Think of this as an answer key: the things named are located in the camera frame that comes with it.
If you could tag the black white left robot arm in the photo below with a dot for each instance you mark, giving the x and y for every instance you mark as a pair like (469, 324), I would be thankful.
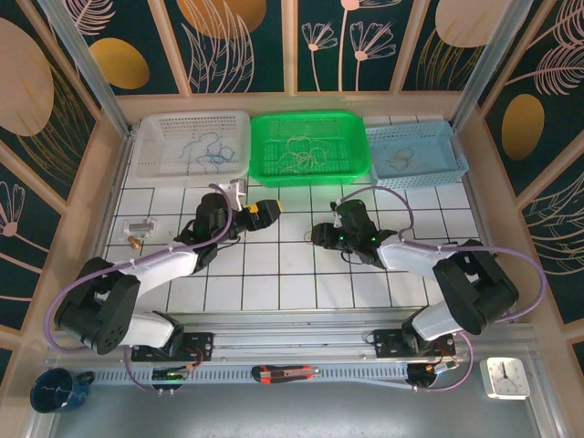
(159, 269)

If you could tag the white plastic basket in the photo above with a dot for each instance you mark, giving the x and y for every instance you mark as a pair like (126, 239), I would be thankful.
(191, 179)

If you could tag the green plastic basket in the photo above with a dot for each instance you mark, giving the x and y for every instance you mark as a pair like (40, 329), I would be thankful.
(319, 179)

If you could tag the clear block with metal part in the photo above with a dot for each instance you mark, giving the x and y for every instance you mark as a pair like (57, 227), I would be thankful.
(139, 227)

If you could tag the light blue plastic basket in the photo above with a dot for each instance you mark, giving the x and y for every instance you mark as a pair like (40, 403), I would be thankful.
(410, 180)

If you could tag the small brass fitting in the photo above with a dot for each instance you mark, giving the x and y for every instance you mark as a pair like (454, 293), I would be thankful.
(134, 242)

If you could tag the orange black utility knife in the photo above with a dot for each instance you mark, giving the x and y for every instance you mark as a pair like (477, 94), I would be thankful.
(283, 373)

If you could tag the small electronics board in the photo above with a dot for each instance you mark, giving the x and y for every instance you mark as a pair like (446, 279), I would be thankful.
(440, 368)
(171, 375)

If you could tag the white square clock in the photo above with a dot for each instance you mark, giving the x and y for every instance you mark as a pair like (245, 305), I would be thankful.
(506, 378)

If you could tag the dark blue mug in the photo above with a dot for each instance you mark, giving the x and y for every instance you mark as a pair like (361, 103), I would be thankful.
(68, 397)

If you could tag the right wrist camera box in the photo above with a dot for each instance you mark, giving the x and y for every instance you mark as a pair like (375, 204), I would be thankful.
(337, 219)

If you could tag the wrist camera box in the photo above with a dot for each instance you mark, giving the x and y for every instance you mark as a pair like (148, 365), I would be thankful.
(237, 194)
(337, 219)

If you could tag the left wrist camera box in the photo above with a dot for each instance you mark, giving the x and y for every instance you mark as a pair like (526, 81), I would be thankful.
(237, 194)

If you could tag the aluminium side rail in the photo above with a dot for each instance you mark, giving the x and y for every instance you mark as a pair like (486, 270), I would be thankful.
(116, 182)
(474, 201)

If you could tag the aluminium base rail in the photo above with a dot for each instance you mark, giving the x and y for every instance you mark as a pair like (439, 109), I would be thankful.
(296, 342)

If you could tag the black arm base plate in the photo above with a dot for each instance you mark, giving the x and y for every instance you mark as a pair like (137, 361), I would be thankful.
(388, 340)
(201, 342)

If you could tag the aluminium frame post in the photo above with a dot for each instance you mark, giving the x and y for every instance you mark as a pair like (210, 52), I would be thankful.
(92, 77)
(495, 59)

